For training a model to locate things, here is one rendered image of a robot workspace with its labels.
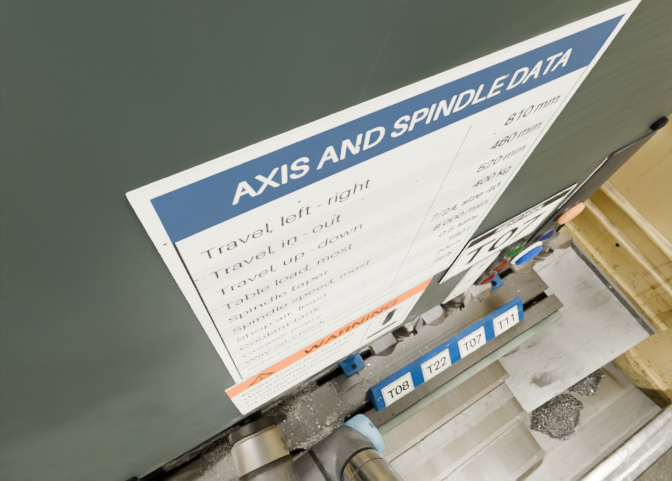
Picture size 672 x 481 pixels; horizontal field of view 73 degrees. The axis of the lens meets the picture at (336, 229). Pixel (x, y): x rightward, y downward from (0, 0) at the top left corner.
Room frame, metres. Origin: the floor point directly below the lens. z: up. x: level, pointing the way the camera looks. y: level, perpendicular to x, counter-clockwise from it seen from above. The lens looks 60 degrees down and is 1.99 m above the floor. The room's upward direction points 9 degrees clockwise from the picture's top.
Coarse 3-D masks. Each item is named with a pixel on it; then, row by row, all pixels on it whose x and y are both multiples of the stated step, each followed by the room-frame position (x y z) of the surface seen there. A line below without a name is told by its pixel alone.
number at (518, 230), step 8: (536, 216) 0.19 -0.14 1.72; (520, 224) 0.18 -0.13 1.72; (528, 224) 0.19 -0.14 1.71; (504, 232) 0.17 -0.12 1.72; (512, 232) 0.18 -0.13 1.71; (520, 232) 0.19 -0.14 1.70; (496, 240) 0.17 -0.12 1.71; (504, 240) 0.18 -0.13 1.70; (512, 240) 0.19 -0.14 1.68; (488, 248) 0.17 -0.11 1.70; (496, 248) 0.18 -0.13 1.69
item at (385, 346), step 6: (384, 336) 0.24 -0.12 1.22; (390, 336) 0.24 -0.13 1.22; (378, 342) 0.23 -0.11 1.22; (384, 342) 0.23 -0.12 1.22; (390, 342) 0.23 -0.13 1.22; (396, 342) 0.24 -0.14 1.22; (372, 348) 0.22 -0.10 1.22; (378, 348) 0.22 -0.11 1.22; (384, 348) 0.22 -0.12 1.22; (390, 348) 0.22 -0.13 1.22; (372, 354) 0.21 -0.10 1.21; (378, 354) 0.21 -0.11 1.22; (384, 354) 0.21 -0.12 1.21; (390, 354) 0.21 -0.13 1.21
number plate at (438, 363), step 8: (440, 352) 0.31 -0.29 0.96; (448, 352) 0.31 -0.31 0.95; (432, 360) 0.29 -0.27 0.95; (440, 360) 0.29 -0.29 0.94; (448, 360) 0.30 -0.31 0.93; (424, 368) 0.27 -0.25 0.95; (432, 368) 0.27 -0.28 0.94; (440, 368) 0.28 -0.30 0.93; (424, 376) 0.25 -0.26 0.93; (432, 376) 0.26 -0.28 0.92
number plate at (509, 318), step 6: (516, 306) 0.45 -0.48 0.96; (504, 312) 0.43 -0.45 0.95; (510, 312) 0.44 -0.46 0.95; (516, 312) 0.44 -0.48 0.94; (498, 318) 0.42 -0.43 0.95; (504, 318) 0.42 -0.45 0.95; (510, 318) 0.43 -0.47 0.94; (516, 318) 0.43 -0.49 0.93; (498, 324) 0.41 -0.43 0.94; (504, 324) 0.41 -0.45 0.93; (510, 324) 0.42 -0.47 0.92; (498, 330) 0.39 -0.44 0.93; (504, 330) 0.40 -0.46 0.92
